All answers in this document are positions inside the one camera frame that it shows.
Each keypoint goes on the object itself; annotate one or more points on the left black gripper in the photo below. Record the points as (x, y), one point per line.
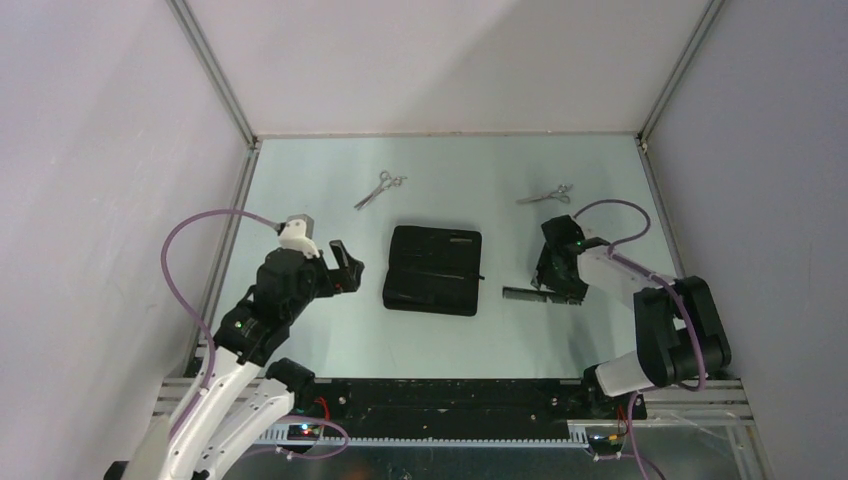
(343, 279)

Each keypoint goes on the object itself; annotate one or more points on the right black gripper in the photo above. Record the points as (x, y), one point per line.
(574, 291)

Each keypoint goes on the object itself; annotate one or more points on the black straight comb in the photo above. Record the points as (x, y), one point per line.
(522, 294)

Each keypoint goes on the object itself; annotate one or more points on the black zippered tool case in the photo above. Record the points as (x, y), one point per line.
(433, 270)

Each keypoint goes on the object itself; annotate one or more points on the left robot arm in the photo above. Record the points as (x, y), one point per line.
(240, 392)

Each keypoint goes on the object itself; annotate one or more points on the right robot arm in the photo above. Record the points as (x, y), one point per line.
(679, 334)

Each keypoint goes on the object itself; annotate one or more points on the right silver scissors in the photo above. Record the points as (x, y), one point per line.
(561, 194)

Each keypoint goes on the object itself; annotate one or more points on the silver scissors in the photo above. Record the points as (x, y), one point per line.
(561, 194)
(386, 182)

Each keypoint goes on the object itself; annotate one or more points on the left silver scissors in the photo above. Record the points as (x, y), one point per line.
(386, 182)

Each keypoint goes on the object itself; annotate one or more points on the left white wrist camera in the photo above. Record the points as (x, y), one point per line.
(295, 233)

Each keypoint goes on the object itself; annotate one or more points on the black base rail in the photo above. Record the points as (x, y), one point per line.
(463, 409)

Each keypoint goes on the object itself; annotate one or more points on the left aluminium frame post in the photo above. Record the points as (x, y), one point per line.
(200, 45)

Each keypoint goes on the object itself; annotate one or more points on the aluminium frame post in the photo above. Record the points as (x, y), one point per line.
(682, 64)
(200, 45)

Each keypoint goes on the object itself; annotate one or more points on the right aluminium frame post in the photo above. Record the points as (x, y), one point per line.
(682, 64)

